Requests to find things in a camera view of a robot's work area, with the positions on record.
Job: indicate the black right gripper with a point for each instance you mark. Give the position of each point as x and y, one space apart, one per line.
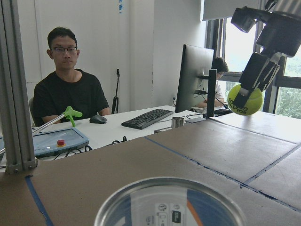
281 36

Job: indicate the yellow tennis ball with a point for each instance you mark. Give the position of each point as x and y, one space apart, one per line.
244 105

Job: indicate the clear tennis ball can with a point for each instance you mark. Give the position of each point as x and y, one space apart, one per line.
168 201

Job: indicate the computer monitor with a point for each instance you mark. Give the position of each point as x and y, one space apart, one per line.
196 63

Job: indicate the small metal cup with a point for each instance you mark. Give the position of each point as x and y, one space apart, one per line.
177 122

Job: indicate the black keyboard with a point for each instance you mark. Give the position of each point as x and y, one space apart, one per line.
144 120

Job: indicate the black tripod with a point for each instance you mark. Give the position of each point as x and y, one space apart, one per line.
115 104

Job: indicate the black computer mouse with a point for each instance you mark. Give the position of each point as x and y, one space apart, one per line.
98 119

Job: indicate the person in black shirt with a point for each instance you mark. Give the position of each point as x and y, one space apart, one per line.
67 86

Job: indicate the blue teach pendant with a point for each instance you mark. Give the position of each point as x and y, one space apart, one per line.
59 141

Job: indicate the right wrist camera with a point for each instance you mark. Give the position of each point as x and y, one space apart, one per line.
243 19

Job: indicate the aluminium frame post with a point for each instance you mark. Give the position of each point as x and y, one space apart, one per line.
14 106

